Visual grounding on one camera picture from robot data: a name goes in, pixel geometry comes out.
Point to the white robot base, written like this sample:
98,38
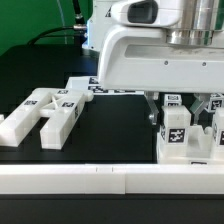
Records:
97,26

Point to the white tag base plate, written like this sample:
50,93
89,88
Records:
91,83

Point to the white chair back frame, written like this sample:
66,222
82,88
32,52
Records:
61,107

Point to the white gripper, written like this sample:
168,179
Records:
140,59

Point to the white part at left edge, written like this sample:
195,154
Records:
1,118

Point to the white tagged cube nut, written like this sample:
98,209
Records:
172,99

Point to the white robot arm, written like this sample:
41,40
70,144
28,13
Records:
186,22

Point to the white chair seat part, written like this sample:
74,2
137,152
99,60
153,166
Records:
199,149

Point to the white front fence rail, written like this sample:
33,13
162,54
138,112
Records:
111,179

